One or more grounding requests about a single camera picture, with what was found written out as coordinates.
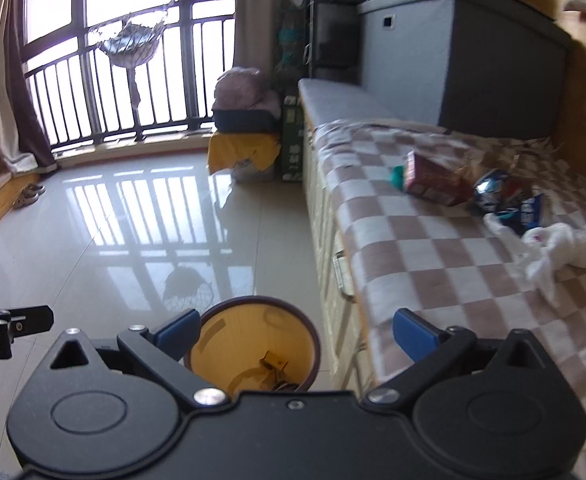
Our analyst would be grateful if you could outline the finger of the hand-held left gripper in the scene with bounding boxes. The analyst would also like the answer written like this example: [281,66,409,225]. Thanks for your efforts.
[0,304,55,337]

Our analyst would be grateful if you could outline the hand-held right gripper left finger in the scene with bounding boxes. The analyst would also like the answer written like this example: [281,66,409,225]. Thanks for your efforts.
[37,308,233,414]

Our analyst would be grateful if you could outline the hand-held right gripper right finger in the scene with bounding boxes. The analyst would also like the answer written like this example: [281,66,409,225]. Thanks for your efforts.
[365,308,562,410]

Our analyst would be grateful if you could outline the yellow trash bin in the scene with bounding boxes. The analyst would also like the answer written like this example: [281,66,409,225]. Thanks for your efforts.
[185,295,322,394]

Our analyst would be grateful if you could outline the yellow paper box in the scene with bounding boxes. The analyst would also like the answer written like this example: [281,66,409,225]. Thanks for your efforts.
[257,351,295,391]

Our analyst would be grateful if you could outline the corrugated cardboard piece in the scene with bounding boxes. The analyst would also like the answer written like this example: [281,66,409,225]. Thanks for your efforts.
[460,146,524,186]

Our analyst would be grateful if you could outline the brown white checkered blanket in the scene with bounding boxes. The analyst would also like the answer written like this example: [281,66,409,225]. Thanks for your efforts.
[312,119,586,480]

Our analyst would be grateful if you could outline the pair of beige slippers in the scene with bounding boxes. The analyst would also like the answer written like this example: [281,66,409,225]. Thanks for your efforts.
[12,182,47,210]

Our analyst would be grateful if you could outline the cream cabinet front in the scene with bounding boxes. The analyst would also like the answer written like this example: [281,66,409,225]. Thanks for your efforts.
[302,129,377,392]

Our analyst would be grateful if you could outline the red drink carton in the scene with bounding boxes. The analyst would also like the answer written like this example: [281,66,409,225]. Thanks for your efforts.
[390,150,476,207]

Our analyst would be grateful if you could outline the crumpled white tissue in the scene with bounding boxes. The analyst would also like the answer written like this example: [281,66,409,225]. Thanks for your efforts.
[482,212,586,307]

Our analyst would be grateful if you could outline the crushed blue shiny can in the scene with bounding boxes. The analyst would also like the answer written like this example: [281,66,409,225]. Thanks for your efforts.
[474,168,518,214]

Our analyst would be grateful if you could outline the white printed sack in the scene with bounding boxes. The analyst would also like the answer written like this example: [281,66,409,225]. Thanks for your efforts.
[230,157,277,184]

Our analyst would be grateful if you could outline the dark brown curtain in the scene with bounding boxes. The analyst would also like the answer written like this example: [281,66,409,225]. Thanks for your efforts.
[2,0,60,172]

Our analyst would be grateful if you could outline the dark blue basket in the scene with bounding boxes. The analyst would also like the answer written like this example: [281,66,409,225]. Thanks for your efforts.
[211,107,281,134]

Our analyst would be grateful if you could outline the green carton box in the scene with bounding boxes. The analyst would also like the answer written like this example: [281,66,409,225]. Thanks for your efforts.
[280,95,307,184]

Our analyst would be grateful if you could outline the black window railing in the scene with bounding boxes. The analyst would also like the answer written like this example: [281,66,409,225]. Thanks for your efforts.
[22,14,239,150]

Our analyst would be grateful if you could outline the grey seat cushion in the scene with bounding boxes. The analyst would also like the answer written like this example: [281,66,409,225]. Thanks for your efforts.
[297,78,454,134]

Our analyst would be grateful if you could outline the pink stuffed bag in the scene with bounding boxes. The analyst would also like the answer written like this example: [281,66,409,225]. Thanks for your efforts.
[211,65,282,117]

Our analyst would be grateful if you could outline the grey fabric storage box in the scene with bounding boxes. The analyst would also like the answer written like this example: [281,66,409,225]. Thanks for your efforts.
[356,0,574,139]

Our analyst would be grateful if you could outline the hanging net basket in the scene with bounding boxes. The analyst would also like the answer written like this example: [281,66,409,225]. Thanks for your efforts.
[87,0,180,112]

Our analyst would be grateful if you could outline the stack of water bottles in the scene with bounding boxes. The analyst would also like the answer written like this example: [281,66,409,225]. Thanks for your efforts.
[272,7,315,97]

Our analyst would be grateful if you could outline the black shelf unit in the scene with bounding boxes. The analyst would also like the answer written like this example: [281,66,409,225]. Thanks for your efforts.
[307,0,365,87]

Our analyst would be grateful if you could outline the beige curtain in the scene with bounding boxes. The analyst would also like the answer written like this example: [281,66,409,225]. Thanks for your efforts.
[232,0,295,77]

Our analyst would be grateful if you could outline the metal cabinet handle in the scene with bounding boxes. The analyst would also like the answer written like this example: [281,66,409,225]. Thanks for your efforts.
[332,251,357,302]

